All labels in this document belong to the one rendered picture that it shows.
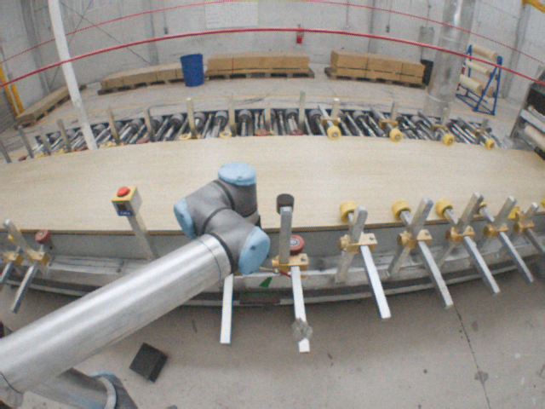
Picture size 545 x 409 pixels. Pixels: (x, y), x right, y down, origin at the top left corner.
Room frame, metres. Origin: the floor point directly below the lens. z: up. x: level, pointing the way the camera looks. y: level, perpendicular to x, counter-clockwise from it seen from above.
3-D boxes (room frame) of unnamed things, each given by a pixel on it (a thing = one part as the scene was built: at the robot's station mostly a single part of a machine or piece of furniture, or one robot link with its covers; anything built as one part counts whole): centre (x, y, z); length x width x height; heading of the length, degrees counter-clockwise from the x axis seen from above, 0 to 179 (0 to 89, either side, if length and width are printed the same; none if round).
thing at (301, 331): (0.33, -0.10, 0.87); 0.09 x 0.07 x 0.02; 2
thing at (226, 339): (0.50, 0.16, 0.82); 0.44 x 0.03 x 0.04; 2
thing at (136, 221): (0.59, 0.47, 0.93); 0.05 x 0.05 x 0.45; 2
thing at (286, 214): (0.61, -0.04, 0.89); 0.04 x 0.04 x 0.48; 2
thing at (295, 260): (0.61, -0.07, 0.85); 0.14 x 0.06 x 0.05; 92
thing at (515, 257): (0.59, -1.09, 0.95); 0.50 x 0.04 x 0.04; 2
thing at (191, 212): (0.43, 0.15, 1.29); 0.12 x 0.12 x 0.09; 47
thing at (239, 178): (0.52, 0.09, 1.28); 0.10 x 0.09 x 0.12; 137
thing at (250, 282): (0.58, -0.01, 0.75); 0.26 x 0.01 x 0.10; 92
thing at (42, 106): (6.19, 6.44, 0.23); 2.41 x 0.77 x 0.17; 3
